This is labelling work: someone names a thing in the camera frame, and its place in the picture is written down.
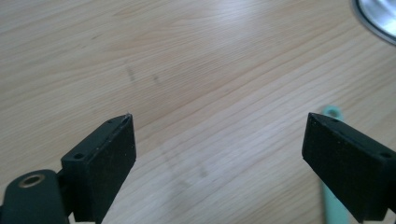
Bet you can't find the mint green utensil handle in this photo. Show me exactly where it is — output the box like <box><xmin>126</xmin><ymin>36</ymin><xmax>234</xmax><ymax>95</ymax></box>
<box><xmin>320</xmin><ymin>105</ymin><xmax>352</xmax><ymax>224</ymax></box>

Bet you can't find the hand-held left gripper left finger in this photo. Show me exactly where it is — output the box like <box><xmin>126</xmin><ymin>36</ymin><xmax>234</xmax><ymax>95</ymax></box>
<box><xmin>57</xmin><ymin>113</ymin><xmax>137</xmax><ymax>224</ymax></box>

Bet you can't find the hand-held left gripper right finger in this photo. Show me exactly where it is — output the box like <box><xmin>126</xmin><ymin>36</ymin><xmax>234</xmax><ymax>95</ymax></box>
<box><xmin>301</xmin><ymin>112</ymin><xmax>396</xmax><ymax>224</ymax></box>

